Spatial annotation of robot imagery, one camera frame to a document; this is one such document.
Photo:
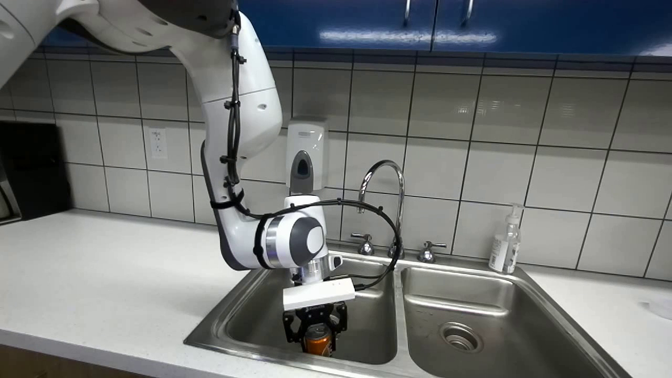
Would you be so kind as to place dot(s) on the clear soap pump bottle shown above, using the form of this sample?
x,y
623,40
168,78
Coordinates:
x,y
504,244

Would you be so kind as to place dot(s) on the stainless steel double sink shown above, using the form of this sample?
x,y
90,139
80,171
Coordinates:
x,y
448,285

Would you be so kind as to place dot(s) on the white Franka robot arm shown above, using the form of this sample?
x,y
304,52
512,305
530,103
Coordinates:
x,y
238,84

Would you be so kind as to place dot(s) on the metal sink drain strainer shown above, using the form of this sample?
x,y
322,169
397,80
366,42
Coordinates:
x,y
463,336

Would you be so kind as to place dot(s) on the chrome gooseneck faucet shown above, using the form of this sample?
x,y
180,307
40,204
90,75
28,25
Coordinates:
x,y
399,181

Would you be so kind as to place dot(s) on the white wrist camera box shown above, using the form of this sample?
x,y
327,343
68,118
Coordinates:
x,y
319,295

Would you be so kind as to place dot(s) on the white wall soap dispenser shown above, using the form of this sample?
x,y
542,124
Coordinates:
x,y
305,149

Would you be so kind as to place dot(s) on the white wall power outlet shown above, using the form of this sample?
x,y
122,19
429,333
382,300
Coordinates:
x,y
157,148

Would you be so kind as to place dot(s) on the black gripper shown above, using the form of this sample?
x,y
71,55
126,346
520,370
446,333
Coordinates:
x,y
316,315

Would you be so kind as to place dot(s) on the orange Fanta can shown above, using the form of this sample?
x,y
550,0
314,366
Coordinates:
x,y
319,340

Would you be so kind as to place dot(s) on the blue wall cabinets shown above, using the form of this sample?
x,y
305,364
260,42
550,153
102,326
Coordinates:
x,y
491,21

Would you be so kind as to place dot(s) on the black countertop appliance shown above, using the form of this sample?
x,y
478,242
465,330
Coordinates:
x,y
32,169

